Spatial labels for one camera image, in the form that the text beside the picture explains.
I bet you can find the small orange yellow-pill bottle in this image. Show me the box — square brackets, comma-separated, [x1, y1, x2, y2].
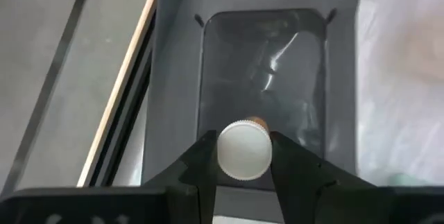
[216, 115, 273, 182]

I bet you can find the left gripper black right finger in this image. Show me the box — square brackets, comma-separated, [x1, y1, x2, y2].
[269, 130, 378, 224]

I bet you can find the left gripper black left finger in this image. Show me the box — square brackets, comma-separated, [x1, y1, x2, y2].
[141, 129, 219, 224]

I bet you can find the black aluminium table frame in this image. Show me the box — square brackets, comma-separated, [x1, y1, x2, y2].
[89, 7, 156, 188]

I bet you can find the grey plastic bin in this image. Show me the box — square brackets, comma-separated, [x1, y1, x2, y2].
[141, 0, 369, 223]

